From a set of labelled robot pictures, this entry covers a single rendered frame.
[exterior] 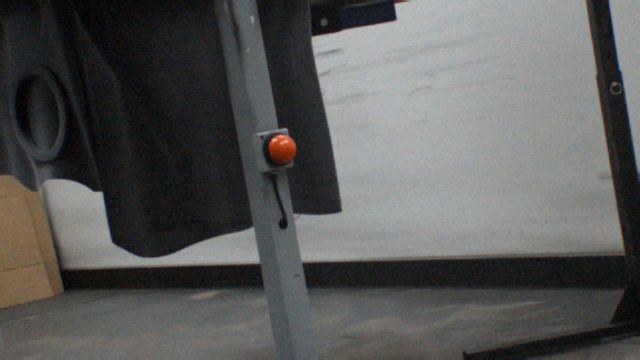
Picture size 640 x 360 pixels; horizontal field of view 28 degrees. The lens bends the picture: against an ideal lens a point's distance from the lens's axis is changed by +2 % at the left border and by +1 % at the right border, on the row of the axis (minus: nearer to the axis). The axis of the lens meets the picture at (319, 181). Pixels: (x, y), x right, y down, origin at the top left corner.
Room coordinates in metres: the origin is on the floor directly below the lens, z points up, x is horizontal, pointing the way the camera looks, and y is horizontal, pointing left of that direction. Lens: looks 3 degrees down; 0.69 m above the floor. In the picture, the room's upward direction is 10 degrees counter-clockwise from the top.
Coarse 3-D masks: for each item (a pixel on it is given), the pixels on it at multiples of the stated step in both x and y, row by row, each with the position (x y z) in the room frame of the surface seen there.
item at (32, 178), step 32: (0, 0) 1.92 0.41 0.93; (32, 0) 1.86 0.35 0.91; (0, 32) 1.97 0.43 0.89; (32, 32) 1.87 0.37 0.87; (0, 64) 1.98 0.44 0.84; (32, 64) 1.87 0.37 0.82; (64, 64) 1.81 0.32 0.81; (0, 96) 1.99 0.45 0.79; (32, 96) 1.92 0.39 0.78; (64, 96) 1.83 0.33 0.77; (0, 128) 2.04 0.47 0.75; (32, 128) 1.94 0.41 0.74; (64, 128) 1.83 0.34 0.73; (0, 160) 2.05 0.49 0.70; (32, 160) 1.94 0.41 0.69; (64, 160) 1.87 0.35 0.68
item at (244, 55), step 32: (224, 0) 1.63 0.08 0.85; (224, 32) 1.64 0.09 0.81; (256, 32) 1.64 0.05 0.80; (224, 64) 1.65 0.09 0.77; (256, 64) 1.64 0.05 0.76; (256, 96) 1.63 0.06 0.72; (256, 128) 1.63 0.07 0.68; (256, 160) 1.63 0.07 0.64; (256, 192) 1.64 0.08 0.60; (288, 192) 1.65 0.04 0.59; (256, 224) 1.65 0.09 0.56; (288, 224) 1.64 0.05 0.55; (288, 256) 1.64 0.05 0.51; (288, 288) 1.63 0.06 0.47; (288, 320) 1.63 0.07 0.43; (288, 352) 1.63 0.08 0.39
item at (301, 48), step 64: (64, 0) 1.80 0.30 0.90; (128, 0) 1.86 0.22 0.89; (192, 0) 1.93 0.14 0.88; (256, 0) 2.01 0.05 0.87; (128, 64) 1.86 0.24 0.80; (192, 64) 1.92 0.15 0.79; (128, 128) 1.85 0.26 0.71; (192, 128) 1.91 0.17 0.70; (320, 128) 2.05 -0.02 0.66; (128, 192) 1.83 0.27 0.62; (192, 192) 1.90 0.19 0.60; (320, 192) 2.05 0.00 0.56
